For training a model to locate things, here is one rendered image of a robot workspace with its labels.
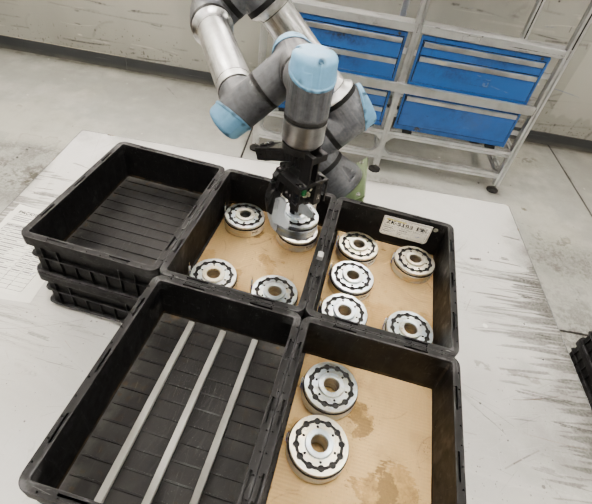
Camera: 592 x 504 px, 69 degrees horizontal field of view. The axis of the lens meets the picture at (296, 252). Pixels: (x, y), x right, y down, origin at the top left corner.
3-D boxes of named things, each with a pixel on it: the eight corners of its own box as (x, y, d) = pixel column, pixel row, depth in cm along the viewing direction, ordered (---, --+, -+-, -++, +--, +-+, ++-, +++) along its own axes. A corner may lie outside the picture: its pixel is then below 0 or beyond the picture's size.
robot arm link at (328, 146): (305, 166, 134) (278, 132, 128) (340, 139, 130) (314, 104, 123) (308, 182, 124) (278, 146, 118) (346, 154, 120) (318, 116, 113)
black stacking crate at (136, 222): (127, 177, 123) (121, 142, 115) (225, 203, 121) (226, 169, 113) (35, 273, 95) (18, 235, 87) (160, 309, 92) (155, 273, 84)
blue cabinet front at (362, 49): (269, 104, 273) (278, 8, 234) (380, 124, 274) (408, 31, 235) (269, 106, 271) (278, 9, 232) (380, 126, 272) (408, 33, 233)
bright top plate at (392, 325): (389, 306, 95) (390, 304, 95) (434, 320, 94) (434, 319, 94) (382, 342, 88) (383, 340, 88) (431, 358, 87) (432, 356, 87)
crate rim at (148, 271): (122, 147, 116) (120, 140, 115) (226, 174, 114) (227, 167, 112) (20, 242, 88) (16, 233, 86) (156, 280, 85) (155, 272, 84)
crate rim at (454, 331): (336, 202, 112) (338, 195, 110) (450, 231, 109) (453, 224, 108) (301, 321, 83) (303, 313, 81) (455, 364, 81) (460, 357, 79)
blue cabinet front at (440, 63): (393, 126, 274) (422, 34, 235) (503, 146, 275) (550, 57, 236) (393, 129, 272) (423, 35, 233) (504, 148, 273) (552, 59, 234)
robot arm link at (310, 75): (332, 41, 69) (348, 62, 63) (321, 105, 77) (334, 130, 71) (285, 38, 67) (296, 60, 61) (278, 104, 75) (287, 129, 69)
